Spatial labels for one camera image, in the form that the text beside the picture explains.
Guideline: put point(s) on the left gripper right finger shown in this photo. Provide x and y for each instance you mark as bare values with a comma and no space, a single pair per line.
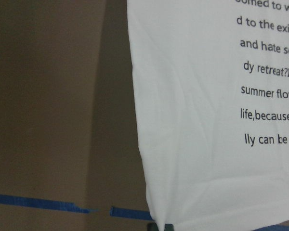
168,227

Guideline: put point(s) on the white long-sleeve printed shirt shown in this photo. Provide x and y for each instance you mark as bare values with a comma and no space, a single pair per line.
211,90

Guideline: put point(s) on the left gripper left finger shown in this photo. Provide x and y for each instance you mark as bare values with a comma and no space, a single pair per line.
152,227

